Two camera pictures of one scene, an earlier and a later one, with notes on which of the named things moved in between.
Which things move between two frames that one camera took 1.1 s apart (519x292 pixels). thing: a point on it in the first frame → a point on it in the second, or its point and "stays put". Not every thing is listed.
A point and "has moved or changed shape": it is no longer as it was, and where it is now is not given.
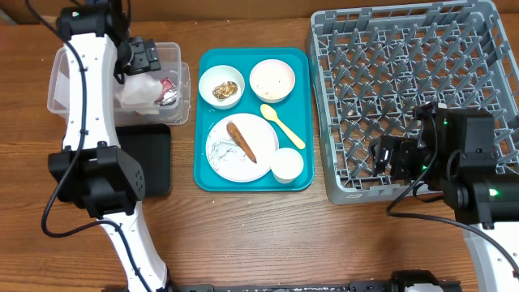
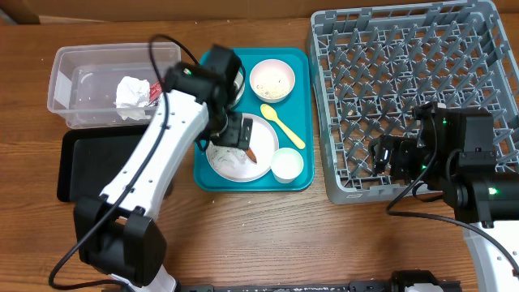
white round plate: [229, 161] stays put
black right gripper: [403, 152] stays put
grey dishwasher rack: [374, 66] stays put
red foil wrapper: [169, 95] has moved or changed shape
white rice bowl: [272, 80] stays put
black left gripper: [149, 56] → [237, 132]
